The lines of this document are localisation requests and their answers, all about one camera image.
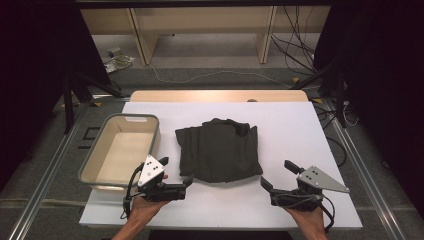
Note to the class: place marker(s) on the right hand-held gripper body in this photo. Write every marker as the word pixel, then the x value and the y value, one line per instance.
pixel 316 180

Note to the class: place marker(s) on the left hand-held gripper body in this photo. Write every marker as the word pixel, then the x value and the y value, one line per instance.
pixel 151 170

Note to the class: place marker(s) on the beige plastic basket grey rim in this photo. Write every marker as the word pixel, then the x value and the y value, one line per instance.
pixel 125 150

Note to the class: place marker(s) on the dark grey garment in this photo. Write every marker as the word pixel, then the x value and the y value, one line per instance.
pixel 218 150

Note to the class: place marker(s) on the person's left hand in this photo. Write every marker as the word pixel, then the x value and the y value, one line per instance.
pixel 145 208

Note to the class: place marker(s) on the person's right hand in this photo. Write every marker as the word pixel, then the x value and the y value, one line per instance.
pixel 311 220

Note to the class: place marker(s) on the white table cover board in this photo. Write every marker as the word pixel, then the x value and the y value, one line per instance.
pixel 293 133

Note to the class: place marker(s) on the black metal stand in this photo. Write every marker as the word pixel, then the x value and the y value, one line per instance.
pixel 68 106
pixel 340 96

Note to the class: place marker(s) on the black curtain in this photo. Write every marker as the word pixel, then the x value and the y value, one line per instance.
pixel 36 66
pixel 383 83

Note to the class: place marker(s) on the grey power adapter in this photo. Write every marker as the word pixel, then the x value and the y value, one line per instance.
pixel 114 52

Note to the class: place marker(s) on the light wooden shelf unit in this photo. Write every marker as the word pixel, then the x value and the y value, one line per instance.
pixel 200 23

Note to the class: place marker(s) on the aluminium floor rail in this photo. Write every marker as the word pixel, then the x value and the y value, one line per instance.
pixel 366 173
pixel 43 186

